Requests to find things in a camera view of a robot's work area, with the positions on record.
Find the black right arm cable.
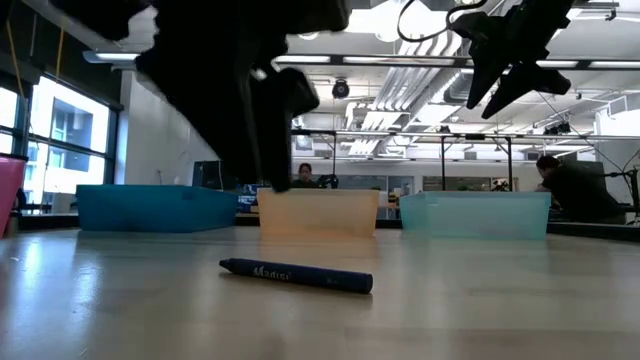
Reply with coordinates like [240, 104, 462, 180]
[396, 0, 490, 44]

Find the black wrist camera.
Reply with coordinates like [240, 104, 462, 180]
[278, 66, 321, 120]
[448, 10, 484, 51]

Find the dark blue crayon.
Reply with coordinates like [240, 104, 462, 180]
[218, 257, 375, 295]

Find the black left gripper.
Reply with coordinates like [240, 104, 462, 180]
[134, 0, 351, 194]

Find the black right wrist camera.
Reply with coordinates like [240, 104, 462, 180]
[448, 10, 484, 51]

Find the long overhead light bar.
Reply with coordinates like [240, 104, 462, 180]
[82, 49, 640, 71]

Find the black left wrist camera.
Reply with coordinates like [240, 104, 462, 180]
[278, 66, 321, 120]

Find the orange translucent plastic bin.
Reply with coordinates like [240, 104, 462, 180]
[256, 188, 381, 239]

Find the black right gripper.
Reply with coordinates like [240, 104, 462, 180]
[465, 0, 576, 121]

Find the person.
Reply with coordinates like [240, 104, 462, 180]
[534, 154, 627, 225]
[291, 162, 321, 190]

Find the large window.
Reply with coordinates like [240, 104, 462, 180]
[0, 74, 119, 217]

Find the black computer monitor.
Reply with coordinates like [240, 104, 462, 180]
[192, 159, 225, 192]

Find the black metal workstation frame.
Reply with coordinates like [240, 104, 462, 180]
[439, 133, 514, 193]
[292, 128, 338, 190]

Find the red plastic bin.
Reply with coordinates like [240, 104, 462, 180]
[0, 153, 28, 240]

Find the light teal translucent bin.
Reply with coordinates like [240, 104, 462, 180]
[398, 191, 553, 241]

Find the blue plastic bin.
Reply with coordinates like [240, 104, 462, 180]
[76, 184, 240, 234]

